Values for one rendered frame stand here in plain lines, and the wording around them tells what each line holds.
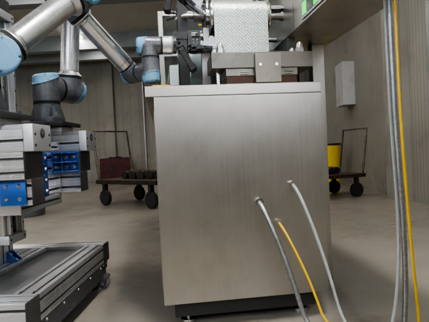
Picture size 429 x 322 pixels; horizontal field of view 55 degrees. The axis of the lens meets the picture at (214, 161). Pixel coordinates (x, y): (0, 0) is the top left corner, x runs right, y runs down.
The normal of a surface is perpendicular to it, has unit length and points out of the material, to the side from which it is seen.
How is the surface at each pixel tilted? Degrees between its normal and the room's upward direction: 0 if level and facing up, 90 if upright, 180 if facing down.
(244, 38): 90
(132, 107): 90
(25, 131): 90
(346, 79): 90
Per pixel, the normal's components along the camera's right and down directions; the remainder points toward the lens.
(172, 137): 0.12, 0.02
